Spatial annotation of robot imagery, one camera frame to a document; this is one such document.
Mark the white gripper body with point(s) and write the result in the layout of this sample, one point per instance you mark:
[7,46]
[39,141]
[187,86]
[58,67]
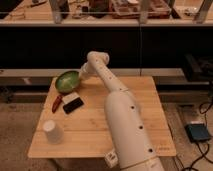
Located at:
[85,72]

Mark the green ceramic bowl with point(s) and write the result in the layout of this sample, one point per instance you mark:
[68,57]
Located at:
[67,82]

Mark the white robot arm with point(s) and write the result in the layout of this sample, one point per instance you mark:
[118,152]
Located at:
[132,143]

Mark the black and white eraser block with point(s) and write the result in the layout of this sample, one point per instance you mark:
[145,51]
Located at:
[71,102]

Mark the red chili pepper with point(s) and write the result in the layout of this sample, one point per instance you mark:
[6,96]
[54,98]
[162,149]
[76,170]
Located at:
[56,103]

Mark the wooden table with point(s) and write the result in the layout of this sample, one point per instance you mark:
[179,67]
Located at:
[85,132]

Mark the white paper cup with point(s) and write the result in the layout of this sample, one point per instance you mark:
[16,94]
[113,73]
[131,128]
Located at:
[52,131]

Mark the wooden shelf rack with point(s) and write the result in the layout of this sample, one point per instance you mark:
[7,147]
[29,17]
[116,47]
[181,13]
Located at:
[91,13]

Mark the white plastic bottle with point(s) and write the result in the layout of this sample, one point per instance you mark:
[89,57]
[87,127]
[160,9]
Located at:
[111,159]

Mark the black foot pedal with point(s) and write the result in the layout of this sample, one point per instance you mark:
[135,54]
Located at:
[197,132]

